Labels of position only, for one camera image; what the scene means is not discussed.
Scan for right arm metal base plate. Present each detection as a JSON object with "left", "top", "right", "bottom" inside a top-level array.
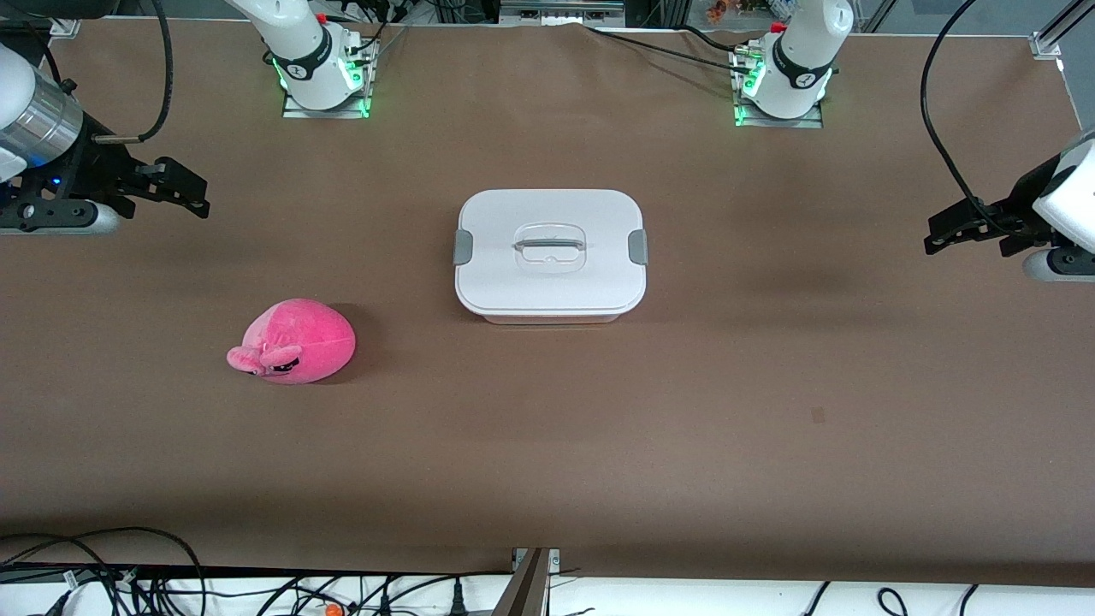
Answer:
[{"left": 282, "top": 38, "right": 376, "bottom": 119}]

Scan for brown table cover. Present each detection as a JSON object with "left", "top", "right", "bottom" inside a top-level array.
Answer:
[{"left": 0, "top": 17, "right": 1095, "bottom": 588}]

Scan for aluminium profile post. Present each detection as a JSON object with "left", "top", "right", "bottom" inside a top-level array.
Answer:
[{"left": 492, "top": 548, "right": 561, "bottom": 616}]

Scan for long black table cable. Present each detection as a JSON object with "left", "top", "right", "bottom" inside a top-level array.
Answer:
[{"left": 584, "top": 24, "right": 754, "bottom": 78}]

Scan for white box lid grey clips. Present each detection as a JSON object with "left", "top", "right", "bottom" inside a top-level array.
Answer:
[{"left": 453, "top": 189, "right": 648, "bottom": 317}]

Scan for pink plush toy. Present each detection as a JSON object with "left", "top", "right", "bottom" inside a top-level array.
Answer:
[{"left": 226, "top": 298, "right": 357, "bottom": 386}]

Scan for aluminium corner profile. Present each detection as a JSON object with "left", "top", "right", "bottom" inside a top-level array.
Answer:
[{"left": 1031, "top": 0, "right": 1095, "bottom": 61}]

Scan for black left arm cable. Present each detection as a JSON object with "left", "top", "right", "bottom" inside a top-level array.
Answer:
[{"left": 920, "top": 0, "right": 1007, "bottom": 237}]

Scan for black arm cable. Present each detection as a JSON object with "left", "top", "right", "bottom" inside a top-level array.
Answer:
[
  {"left": 92, "top": 0, "right": 175, "bottom": 144},
  {"left": 920, "top": 0, "right": 1007, "bottom": 237}
]

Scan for translucent pink plastic box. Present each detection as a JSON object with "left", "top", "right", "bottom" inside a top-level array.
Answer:
[{"left": 479, "top": 310, "right": 625, "bottom": 325}]

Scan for looping black cable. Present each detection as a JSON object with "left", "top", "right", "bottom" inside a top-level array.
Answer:
[{"left": 0, "top": 526, "right": 208, "bottom": 616}]

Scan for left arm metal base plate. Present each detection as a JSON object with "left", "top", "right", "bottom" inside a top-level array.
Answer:
[{"left": 733, "top": 47, "right": 824, "bottom": 129}]

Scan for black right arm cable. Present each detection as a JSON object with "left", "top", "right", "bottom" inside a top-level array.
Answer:
[{"left": 92, "top": 0, "right": 175, "bottom": 144}]

